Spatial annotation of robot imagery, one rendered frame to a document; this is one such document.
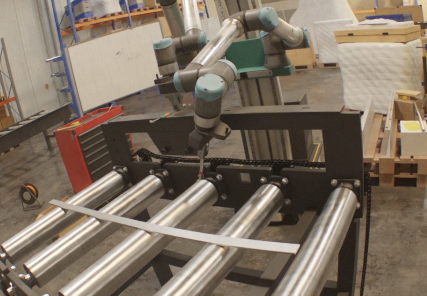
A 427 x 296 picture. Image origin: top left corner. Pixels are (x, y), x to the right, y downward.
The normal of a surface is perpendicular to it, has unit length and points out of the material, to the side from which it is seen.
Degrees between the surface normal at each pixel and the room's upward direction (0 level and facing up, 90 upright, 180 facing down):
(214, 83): 37
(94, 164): 90
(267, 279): 0
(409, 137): 90
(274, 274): 0
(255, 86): 90
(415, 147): 90
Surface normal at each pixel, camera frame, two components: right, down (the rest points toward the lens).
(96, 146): 0.81, 0.01
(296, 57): -0.46, 0.40
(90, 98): 0.52, 0.18
